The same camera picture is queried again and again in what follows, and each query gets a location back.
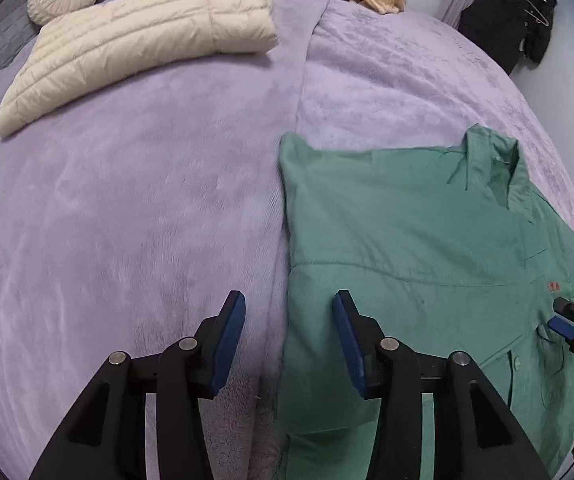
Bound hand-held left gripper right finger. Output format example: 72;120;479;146
331;290;552;480

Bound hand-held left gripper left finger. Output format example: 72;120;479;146
30;290;247;480

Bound green button-up shirt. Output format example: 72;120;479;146
276;124;574;480

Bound metal clothes hanger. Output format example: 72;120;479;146
521;0;552;28

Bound lilac fleece blanket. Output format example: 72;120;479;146
0;0;574;480

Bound black hanging coat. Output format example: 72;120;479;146
458;0;558;76

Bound cream puffer jacket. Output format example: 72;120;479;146
0;0;279;137

